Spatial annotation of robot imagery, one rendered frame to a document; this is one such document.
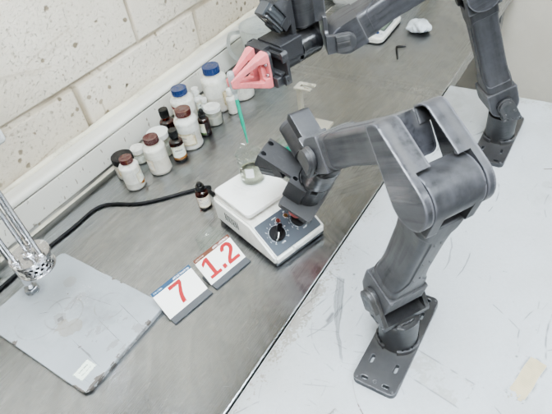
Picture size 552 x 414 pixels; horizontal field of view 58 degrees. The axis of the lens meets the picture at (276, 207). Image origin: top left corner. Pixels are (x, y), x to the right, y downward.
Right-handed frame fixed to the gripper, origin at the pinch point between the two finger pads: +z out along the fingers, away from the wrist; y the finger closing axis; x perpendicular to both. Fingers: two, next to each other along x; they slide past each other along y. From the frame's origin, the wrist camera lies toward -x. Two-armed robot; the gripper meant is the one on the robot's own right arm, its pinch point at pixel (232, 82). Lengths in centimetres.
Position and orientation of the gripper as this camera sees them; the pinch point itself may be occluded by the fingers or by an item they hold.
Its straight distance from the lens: 92.0
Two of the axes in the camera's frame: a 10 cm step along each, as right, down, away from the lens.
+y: 6.3, 4.4, -6.4
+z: -7.6, 5.4, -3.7
